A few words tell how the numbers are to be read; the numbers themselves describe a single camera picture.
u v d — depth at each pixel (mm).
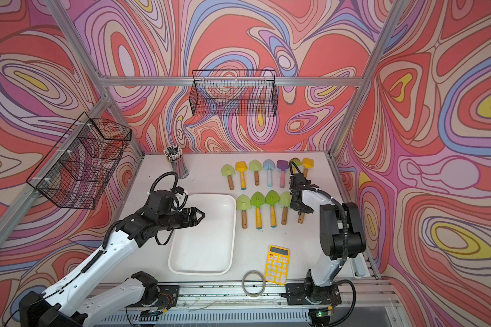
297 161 1187
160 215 579
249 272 781
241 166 1116
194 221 677
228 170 1113
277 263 800
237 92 959
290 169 814
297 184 772
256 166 1118
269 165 1116
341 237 477
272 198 983
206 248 840
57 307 383
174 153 957
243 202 965
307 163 1146
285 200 986
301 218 908
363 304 732
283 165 1127
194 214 688
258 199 977
